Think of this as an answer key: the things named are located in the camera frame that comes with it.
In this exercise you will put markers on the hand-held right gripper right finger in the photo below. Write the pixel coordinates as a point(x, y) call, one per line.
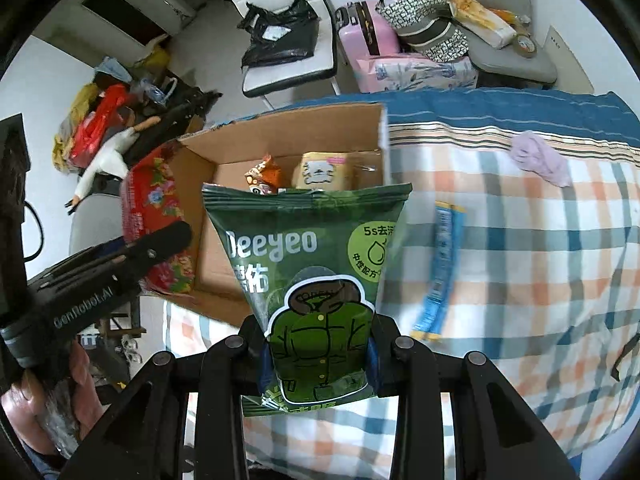
point(387, 355)

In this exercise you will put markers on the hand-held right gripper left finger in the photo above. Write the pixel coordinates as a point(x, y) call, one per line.
point(234, 360)

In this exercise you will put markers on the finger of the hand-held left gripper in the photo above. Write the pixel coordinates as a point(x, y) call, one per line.
point(160, 245)

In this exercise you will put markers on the red floral packet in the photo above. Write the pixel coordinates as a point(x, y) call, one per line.
point(150, 200)

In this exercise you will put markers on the green wipes packet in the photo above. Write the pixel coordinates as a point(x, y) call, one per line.
point(305, 280)

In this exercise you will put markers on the cardboard box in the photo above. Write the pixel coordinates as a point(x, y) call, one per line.
point(235, 160)

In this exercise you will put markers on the person's left hand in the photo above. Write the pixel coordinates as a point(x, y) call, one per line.
point(82, 385)

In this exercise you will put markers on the white goose plush toy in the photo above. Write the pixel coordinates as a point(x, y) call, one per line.
point(112, 157)

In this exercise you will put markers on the blue yellow narrow packet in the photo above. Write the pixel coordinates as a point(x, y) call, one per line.
point(440, 270)

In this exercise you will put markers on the black monitor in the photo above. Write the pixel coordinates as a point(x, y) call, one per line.
point(11, 210)

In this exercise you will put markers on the red plastic bag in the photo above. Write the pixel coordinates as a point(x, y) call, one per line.
point(97, 127)

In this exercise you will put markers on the yellow plastic bag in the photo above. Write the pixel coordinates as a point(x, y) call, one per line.
point(80, 105)

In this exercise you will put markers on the plaid bed sheet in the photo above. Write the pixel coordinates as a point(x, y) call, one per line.
point(525, 270)

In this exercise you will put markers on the beige bread packet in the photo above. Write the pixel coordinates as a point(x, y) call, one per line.
point(325, 172)

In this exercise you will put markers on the white cabinet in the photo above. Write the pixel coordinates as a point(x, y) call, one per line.
point(140, 5)

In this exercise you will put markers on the black plastic bag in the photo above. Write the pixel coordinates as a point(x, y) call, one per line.
point(280, 32)

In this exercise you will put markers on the light purple cloth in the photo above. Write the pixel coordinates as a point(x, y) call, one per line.
point(537, 157)

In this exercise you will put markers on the white chair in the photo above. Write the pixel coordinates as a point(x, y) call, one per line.
point(280, 25)

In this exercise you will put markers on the pink floral bedding pack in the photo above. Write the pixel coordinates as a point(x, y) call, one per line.
point(420, 72)

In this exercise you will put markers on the pink suitcase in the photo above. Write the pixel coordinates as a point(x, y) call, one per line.
point(360, 27)

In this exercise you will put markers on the grey chair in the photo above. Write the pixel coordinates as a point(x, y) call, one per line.
point(505, 45)

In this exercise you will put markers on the patterned grey tote bag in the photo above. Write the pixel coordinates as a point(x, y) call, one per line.
point(425, 25)

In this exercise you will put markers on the brown tape roll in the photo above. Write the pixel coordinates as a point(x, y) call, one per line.
point(525, 44)

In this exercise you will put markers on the yellow orange snack packet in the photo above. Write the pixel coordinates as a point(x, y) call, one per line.
point(482, 15)

